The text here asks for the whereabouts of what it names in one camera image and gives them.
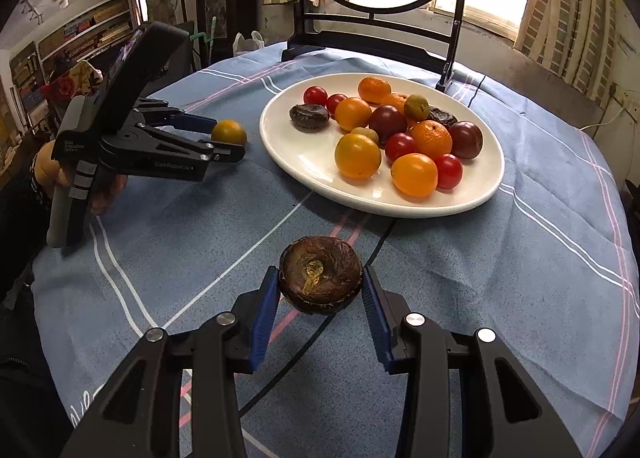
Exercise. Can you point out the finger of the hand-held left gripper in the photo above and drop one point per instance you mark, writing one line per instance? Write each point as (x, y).
(190, 158)
(197, 123)

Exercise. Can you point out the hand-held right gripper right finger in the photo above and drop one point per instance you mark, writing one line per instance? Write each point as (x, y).
(374, 318)

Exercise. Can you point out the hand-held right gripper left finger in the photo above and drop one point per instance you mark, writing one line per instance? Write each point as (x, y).
(265, 318)

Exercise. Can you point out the yellow orange tomato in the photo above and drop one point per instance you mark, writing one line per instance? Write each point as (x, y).
(229, 132)

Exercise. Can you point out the dark brown wrinkled fruit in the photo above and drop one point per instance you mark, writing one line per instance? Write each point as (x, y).
(442, 116)
(320, 283)
(309, 117)

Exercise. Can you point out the white plate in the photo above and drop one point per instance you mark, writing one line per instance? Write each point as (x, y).
(300, 153)

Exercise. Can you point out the mandarin orange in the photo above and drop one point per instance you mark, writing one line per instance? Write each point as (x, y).
(398, 101)
(374, 89)
(431, 138)

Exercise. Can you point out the large dark red plum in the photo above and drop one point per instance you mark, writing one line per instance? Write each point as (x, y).
(387, 123)

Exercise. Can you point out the person's left hand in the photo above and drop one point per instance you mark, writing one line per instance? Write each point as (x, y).
(107, 193)

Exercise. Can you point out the red yellow cloth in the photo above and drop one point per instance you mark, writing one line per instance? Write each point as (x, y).
(70, 81)

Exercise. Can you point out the blue striped tablecloth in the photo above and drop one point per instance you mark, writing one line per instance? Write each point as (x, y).
(450, 288)

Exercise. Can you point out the white plastic bag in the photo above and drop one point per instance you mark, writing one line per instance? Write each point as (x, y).
(247, 44)

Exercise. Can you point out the red cherry tomato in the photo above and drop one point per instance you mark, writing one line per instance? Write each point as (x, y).
(336, 102)
(315, 95)
(448, 171)

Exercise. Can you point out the bookshelf with books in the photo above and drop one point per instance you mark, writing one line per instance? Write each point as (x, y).
(90, 28)

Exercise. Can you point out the standing fan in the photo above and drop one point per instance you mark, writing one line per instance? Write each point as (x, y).
(162, 1)

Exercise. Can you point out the small yellow green tomato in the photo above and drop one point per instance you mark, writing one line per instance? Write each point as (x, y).
(365, 133)

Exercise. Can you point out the green orange small tomato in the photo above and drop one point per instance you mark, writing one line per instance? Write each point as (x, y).
(416, 107)

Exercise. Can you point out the wall outlet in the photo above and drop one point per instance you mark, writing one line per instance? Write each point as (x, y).
(620, 94)

